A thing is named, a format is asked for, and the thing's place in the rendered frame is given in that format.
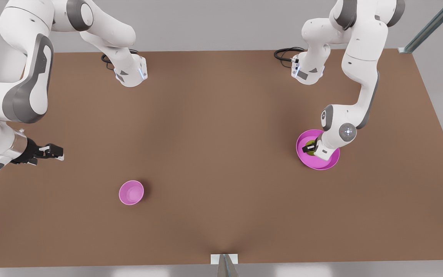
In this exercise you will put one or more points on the pink bowl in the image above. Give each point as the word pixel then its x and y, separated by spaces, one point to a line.
pixel 131 192

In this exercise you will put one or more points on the pink plate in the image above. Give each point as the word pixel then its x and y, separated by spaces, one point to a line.
pixel 313 162

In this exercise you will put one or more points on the silver frame post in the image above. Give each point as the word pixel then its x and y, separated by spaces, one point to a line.
pixel 225 265
pixel 429 27

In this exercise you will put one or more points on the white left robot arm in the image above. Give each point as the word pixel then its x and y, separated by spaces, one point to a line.
pixel 362 57

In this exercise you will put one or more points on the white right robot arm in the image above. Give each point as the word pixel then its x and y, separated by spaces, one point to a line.
pixel 29 88

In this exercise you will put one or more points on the green apple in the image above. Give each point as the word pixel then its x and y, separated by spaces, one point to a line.
pixel 311 151

